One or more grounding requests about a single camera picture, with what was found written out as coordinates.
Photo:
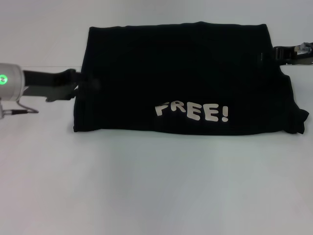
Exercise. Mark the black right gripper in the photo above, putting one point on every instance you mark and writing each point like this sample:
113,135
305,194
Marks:
304,57

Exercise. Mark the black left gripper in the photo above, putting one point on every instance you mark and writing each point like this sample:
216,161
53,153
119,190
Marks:
46,83

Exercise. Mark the black shirt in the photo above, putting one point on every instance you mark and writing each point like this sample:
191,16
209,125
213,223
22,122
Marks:
171,73

